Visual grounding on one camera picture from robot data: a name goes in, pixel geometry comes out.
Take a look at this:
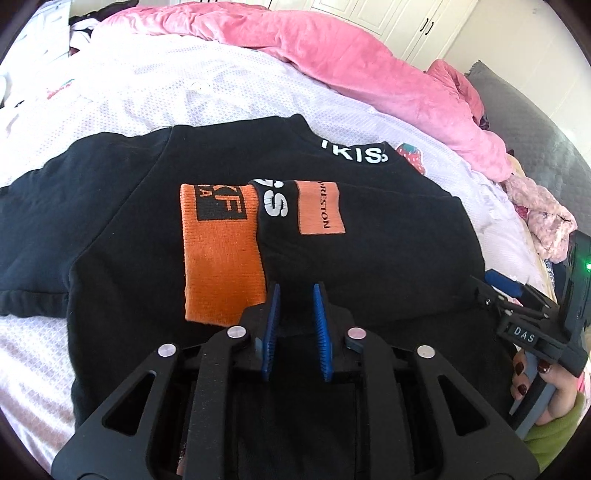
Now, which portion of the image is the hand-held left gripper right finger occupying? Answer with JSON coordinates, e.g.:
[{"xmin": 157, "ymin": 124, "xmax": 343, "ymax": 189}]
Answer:
[{"xmin": 313, "ymin": 282, "xmax": 541, "ymax": 480}]

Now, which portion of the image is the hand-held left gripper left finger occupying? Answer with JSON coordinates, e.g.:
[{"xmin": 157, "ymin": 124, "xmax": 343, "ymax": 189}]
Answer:
[{"xmin": 51, "ymin": 282, "xmax": 282, "ymax": 480}]

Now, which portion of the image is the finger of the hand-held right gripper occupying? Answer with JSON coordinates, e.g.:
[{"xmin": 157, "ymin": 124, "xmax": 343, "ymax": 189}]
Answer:
[
  {"xmin": 471, "ymin": 275, "xmax": 509, "ymax": 319},
  {"xmin": 485, "ymin": 269, "xmax": 561, "ymax": 315}
]

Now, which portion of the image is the black sweatshirt with orange patches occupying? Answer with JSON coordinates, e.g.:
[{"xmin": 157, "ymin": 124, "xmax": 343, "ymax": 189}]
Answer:
[{"xmin": 0, "ymin": 113, "xmax": 513, "ymax": 480}]

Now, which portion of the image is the person's right forearm green sleeve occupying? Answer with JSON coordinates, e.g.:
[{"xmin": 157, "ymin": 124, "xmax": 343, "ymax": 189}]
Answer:
[{"xmin": 524, "ymin": 392, "xmax": 591, "ymax": 472}]

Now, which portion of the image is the pile of dark clothes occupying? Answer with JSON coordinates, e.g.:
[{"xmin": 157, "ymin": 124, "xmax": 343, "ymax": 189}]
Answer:
[{"xmin": 68, "ymin": 0, "xmax": 139, "ymax": 47}]

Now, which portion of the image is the person's right hand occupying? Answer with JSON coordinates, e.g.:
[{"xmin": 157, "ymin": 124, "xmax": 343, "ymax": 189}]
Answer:
[{"xmin": 510, "ymin": 351, "xmax": 585, "ymax": 425}]

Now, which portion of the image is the pink fuzzy cloth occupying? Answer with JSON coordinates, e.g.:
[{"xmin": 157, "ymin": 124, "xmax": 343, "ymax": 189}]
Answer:
[{"xmin": 503, "ymin": 175, "xmax": 578, "ymax": 264}]

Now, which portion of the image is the grey quilted headboard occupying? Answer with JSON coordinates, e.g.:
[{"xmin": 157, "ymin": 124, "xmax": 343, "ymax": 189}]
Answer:
[{"xmin": 466, "ymin": 60, "xmax": 591, "ymax": 232}]

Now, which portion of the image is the lilac printed bedsheet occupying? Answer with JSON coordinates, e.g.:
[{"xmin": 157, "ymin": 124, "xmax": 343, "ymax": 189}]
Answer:
[{"xmin": 0, "ymin": 28, "xmax": 550, "ymax": 462}]

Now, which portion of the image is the white wardrobe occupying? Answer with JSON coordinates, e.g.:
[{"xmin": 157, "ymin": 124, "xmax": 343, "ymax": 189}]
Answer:
[{"xmin": 309, "ymin": 0, "xmax": 490, "ymax": 70}]

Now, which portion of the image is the pink plush blanket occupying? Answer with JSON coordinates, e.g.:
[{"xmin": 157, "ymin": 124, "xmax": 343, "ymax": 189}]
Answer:
[{"xmin": 99, "ymin": 0, "xmax": 513, "ymax": 183}]

